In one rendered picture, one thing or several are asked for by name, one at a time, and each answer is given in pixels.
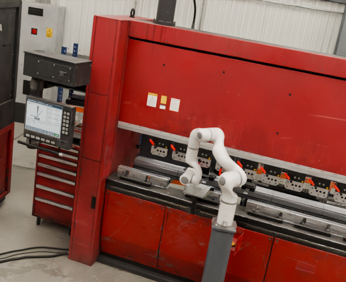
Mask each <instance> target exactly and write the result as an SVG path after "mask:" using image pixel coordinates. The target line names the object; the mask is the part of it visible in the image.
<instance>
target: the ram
mask: <svg viewBox="0 0 346 282"><path fill-rule="evenodd" d="M148 93H154V94H157V102H156V107H153V106H148V105H147V100H148ZM161 96H167V100H166V104H162V103H161ZM171 98H176V99H179V100H180V106H179V112H176V111H171V110H169V108H170V101H171ZM160 105H165V106H166V107H165V109H161V108H160ZM119 121H122V122H125V123H129V124H133V125H138V126H142V127H145V128H150V129H154V130H159V131H163V132H166V133H170V134H175V135H179V136H182V137H187V138H189V137H190V133H191V132H192V131H193V130H194V129H197V128H201V129H202V128H220V129H221V130H222V131H223V133H224V135H225V138H224V146H225V147H228V148H232V149H237V150H240V151H244V152H249V153H253V154H257V155H260V156H265V157H269V158H274V159H278V160H281V161H285V162H290V163H294V164H297V165H301V166H306V167H311V168H315V169H318V170H322V171H326V172H331V173H336V174H339V175H343V176H346V80H344V79H339V78H334V77H328V76H322V75H319V74H313V73H308V72H302V71H298V70H293V69H288V68H282V67H276V66H273V65H267V64H261V63H256V62H251V61H247V60H241V59H236V58H230V57H225V56H221V55H215V54H210V53H205V52H201V51H195V50H190V49H184V48H178V47H175V46H169V45H164V44H158V43H153V42H149V41H144V40H138V39H129V42H128V51H127V59H126V64H125V73H124V82H123V90H122V95H121V104H120V112H119ZM118 128H122V129H126V130H131V131H135V132H138V133H142V134H147V135H151V136H154V137H159V138H163V139H167V140H171V141H175V142H179V143H183V144H187V145H188V141H185V140H181V139H176V138H172V137H167V136H164V135H160V134H156V133H151V132H148V131H144V130H139V129H135V128H131V127H128V126H124V125H119V124H118ZM227 153H228V155H231V156H235V157H240V158H244V159H249V160H252V161H256V162H260V163H265V164H268V165H272V166H276V167H280V168H285V169H288V170H292V171H296V172H301V173H305V174H308V175H313V176H317V177H321V178H325V179H328V180H333V181H337V182H341V183H344V184H346V180H343V179H340V178H336V177H331V176H327V175H322V174H319V173H315V172H311V171H306V170H302V169H299V168H294V167H290V166H286V165H283V164H279V163H274V162H270V161H265V160H262V159H258V158H254V157H249V156H245V155H242V154H238V153H233V152H229V151H227Z"/></svg>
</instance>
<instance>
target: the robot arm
mask: <svg viewBox="0 0 346 282"><path fill-rule="evenodd" d="M224 138H225V135H224V133H223V131H222V130H221V129H220V128H202V129H201V128H197V129H194V130H193V131H192V132H191V133H190V137H189V142H188V148H187V151H186V157H185V162H186V163H187V164H189V165H190V167H188V168H184V170H185V171H186V172H185V173H183V174H182V175H181V176H180V182H181V183H182V184H183V185H187V184H193V185H199V184H200V182H201V178H202V174H203V173H202V169H201V167H200V165H199V163H198V162H197V155H198V150H199V145H200V142H208V141H212V142H213V143H214V147H213V150H212V152H213V155H214V157H215V159H216V161H217V162H218V164H219V165H220V166H221V167H222V168H224V169H225V170H226V171H227V172H224V173H222V174H221V175H220V176H219V179H218V184H219V187H220V188H221V191H222V196H221V202H220V205H219V211H218V216H217V217H216V218H213V219H212V224H213V225H214V226H215V227H217V228H220V229H224V230H233V229H236V227H237V224H236V223H235V222H234V221H233V218H234V215H235V210H236V205H237V199H238V196H237V194H236V193H235V192H233V191H232V189H233V188H234V187H239V186H242V185H244V184H245V183H246V181H247V176H246V173H245V172H244V171H243V169H242V168H241V167H240V166H238V165H237V164H236V163H235V162H234V161H233V160H232V159H231V158H230V157H229V155H228V153H227V151H226V149H225V147H224ZM191 166H192V167H193V168H191Z"/></svg>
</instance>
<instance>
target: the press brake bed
mask: <svg viewBox="0 0 346 282"><path fill-rule="evenodd" d="M190 210H191V207H190V206H187V205H183V204H179V203H176V202H173V201H169V200H165V199H162V198H158V197H155V196H151V195H147V194H144V193H141V192H137V191H133V190H130V189H126V188H123V187H119V186H115V185H112V184H108V183H106V191H105V200H104V208H103V214H102V222H101V231H100V255H99V256H98V257H97V261H96V262H99V263H102V264H105V265H109V266H112V267H115V268H117V269H121V270H124V271H127V272H130V273H132V274H136V275H139V276H142V277H144V278H147V279H151V280H154V281H157V282H201V281H202V276H203V270H204V265H205V259H206V255H207V250H208V245H209V239H210V236H211V230H212V218H213V217H217V216H218V214H215V213H211V212H209V211H205V210H201V209H197V208H196V209H195V214H191V213H190ZM233 221H236V224H237V227H240V228H243V229H244V235H243V238H242V243H241V248H240V249H239V251H238V252H237V253H236V254H235V255H234V256H232V255H230V256H229V259H228V264H227V270H226V274H225V279H224V282H346V250H343V249H340V248H336V247H333V246H329V245H325V244H322V243H318V242H315V241H311V240H308V239H304V238H301V237H297V236H293V235H290V234H286V233H283V232H279V231H275V230H272V229H269V228H265V227H261V226H258V225H254V224H251V223H247V222H243V221H240V220H237V219H233ZM297 261H300V262H304V263H307V264H310V265H314V266H316V267H315V272H314V274H310V273H307V272H304V271H300V270H297V269H296V266H297Z"/></svg>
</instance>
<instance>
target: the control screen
mask: <svg viewBox="0 0 346 282"><path fill-rule="evenodd" d="M61 119H62V107H58V106H54V105H50V104H46V103H43V102H40V101H35V100H32V99H29V98H28V99H27V108H26V124H25V128H26V129H30V130H34V131H38V132H40V133H44V134H47V135H51V136H54V137H57V138H60V126H61ZM32 122H35V125H34V124H32Z"/></svg>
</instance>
